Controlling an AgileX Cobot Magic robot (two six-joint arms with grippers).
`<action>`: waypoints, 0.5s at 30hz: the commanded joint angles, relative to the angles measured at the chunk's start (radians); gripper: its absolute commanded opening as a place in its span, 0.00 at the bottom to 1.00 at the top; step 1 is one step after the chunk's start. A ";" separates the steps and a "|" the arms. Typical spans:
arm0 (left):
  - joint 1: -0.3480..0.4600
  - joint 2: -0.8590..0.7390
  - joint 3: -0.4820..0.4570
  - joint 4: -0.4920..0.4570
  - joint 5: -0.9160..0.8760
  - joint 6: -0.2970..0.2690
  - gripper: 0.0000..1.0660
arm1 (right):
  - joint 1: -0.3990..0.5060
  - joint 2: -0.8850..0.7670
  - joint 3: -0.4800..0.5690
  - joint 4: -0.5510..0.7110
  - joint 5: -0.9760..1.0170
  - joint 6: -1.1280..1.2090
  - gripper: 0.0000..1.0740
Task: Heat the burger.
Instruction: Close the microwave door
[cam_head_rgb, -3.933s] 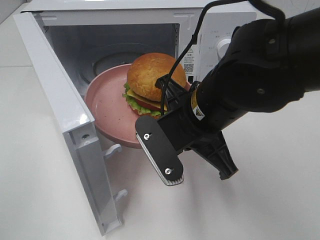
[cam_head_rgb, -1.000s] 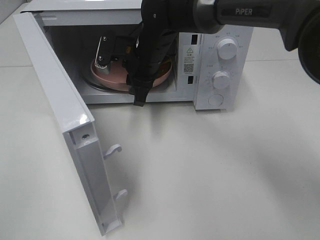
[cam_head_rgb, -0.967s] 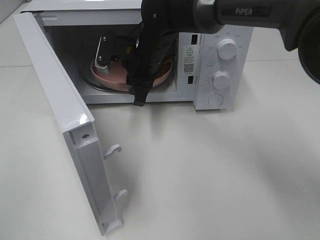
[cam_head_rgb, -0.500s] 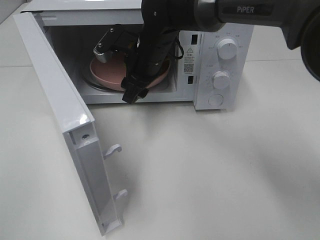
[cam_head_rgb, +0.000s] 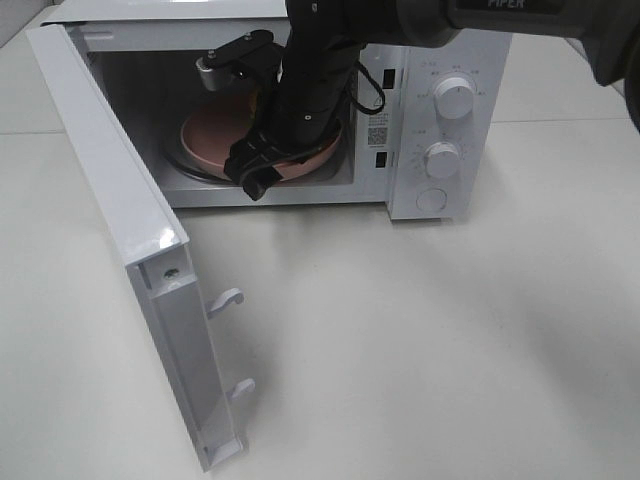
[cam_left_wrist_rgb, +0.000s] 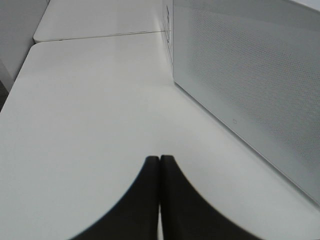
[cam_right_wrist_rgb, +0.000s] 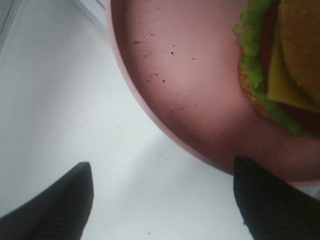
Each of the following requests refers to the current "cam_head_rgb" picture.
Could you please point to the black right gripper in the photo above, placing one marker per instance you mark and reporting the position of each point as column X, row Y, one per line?
column 294, row 117

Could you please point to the pink round plate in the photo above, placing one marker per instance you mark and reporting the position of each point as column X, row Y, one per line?
column 209, row 132

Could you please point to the round white door button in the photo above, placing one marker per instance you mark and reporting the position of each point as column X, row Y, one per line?
column 432, row 200

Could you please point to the white microwave knob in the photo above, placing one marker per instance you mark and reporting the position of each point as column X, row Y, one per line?
column 454, row 97
column 442, row 160

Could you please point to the burger with lettuce and cheese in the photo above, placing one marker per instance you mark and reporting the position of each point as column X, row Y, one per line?
column 253, row 102

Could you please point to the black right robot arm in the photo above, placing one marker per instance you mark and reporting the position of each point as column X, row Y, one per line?
column 327, row 37

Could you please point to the glass microwave turntable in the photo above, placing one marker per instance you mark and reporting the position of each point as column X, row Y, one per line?
column 175, row 160

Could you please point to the white microwave oven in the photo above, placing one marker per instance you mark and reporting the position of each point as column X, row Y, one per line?
column 143, row 56

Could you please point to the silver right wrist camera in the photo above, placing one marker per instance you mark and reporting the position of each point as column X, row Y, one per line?
column 245, row 57

